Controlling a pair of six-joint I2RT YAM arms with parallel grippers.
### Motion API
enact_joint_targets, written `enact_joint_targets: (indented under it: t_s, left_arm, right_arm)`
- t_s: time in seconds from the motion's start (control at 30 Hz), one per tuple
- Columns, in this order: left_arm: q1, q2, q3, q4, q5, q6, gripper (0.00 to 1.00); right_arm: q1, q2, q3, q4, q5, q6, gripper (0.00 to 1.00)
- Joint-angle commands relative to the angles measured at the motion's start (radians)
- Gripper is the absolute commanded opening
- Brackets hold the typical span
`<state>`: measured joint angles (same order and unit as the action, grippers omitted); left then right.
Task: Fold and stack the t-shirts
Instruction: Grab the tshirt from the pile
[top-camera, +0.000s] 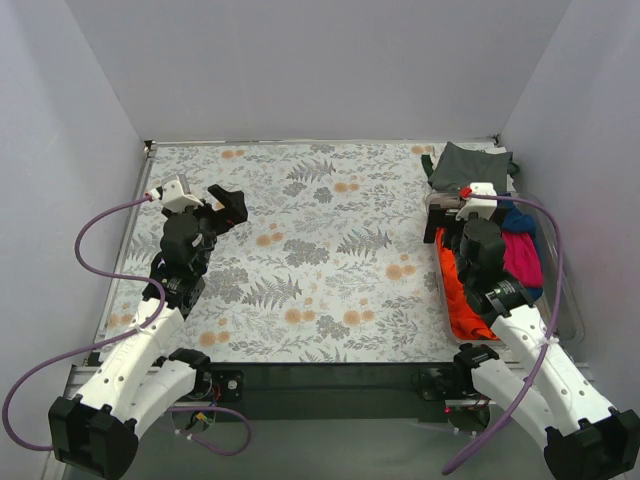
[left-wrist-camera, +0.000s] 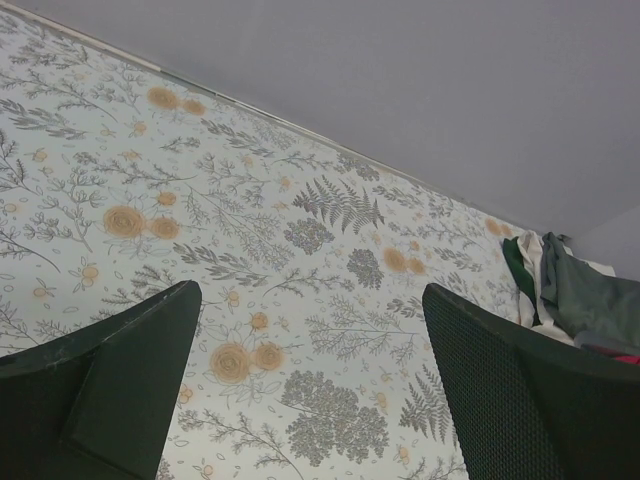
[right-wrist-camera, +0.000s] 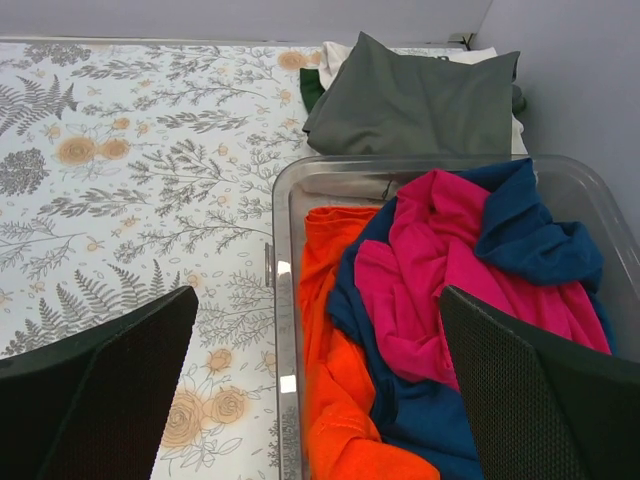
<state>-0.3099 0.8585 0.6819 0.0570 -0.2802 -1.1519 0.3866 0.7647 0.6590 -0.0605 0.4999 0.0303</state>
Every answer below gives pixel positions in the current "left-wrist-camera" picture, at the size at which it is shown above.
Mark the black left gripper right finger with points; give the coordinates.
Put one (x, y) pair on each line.
(525, 406)

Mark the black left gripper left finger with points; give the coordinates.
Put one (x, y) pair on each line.
(97, 403)

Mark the pink t-shirt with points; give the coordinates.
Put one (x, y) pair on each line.
(629, 359)

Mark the grey folded t-shirt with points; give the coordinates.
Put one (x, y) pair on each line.
(579, 298)

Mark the dark green folded t-shirt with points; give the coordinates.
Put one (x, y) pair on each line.
(517, 270)

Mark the white folded t-shirt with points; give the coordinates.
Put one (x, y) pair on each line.
(531, 247)

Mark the floral patterned table mat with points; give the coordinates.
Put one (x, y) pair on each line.
(311, 359)

